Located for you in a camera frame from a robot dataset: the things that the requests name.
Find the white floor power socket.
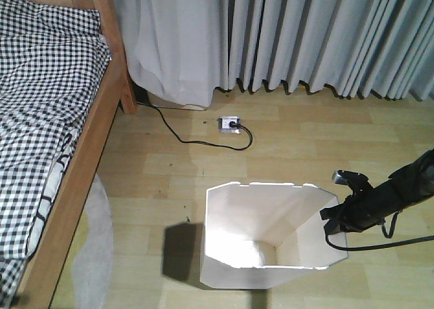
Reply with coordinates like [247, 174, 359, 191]
[218, 116, 241, 133]

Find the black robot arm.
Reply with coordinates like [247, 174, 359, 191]
[320, 150, 433, 234]

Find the white plastic trash bin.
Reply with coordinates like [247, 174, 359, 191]
[199, 182, 349, 289]

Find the wooden bed frame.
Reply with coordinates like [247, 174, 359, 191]
[12, 0, 137, 308]

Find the checkered duvet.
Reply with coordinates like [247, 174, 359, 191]
[1, 0, 111, 308]

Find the grey pleated curtain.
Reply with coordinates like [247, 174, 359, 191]
[221, 0, 433, 100]

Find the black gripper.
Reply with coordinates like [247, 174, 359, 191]
[320, 169, 383, 234]

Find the grey round rug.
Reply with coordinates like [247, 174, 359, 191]
[72, 175, 114, 308]

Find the white sheer curtain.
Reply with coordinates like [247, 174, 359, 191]
[114, 0, 229, 108]

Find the black power cord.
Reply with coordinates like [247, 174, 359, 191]
[134, 85, 254, 151]

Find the white mattress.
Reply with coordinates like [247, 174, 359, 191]
[26, 128, 81, 258]

